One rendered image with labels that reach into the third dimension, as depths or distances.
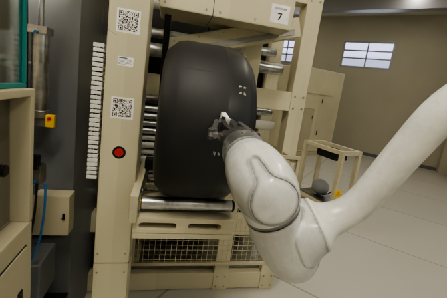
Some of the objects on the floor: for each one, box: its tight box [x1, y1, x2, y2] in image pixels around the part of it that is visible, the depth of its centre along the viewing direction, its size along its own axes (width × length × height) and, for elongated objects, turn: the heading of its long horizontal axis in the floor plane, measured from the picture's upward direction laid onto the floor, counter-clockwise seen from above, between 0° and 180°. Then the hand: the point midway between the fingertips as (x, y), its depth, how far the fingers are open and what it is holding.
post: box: [91, 0, 157, 298], centre depth 100 cm, size 13×13×250 cm
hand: (224, 120), depth 76 cm, fingers closed
